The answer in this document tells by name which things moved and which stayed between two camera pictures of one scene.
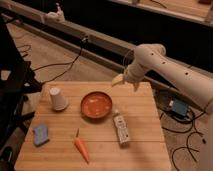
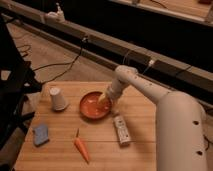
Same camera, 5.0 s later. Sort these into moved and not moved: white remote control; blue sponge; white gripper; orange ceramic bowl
Moved: white gripper
Not moved: orange ceramic bowl; white remote control; blue sponge
